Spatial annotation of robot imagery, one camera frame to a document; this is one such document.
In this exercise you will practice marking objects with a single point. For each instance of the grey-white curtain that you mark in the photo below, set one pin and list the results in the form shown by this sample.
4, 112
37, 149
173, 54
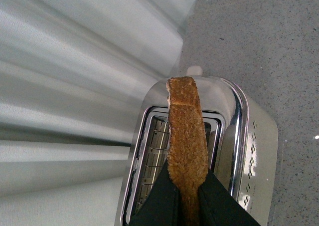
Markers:
73, 75

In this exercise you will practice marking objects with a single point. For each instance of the brown bread slice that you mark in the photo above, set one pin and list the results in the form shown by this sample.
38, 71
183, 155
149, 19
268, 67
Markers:
188, 154

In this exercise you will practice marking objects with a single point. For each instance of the cream two-slot toaster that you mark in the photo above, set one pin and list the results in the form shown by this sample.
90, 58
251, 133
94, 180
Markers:
242, 142

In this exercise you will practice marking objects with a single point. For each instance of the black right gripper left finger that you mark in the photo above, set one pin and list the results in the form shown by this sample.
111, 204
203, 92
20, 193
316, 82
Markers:
161, 207

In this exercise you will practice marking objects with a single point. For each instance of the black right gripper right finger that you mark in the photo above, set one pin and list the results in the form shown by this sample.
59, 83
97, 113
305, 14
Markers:
218, 208

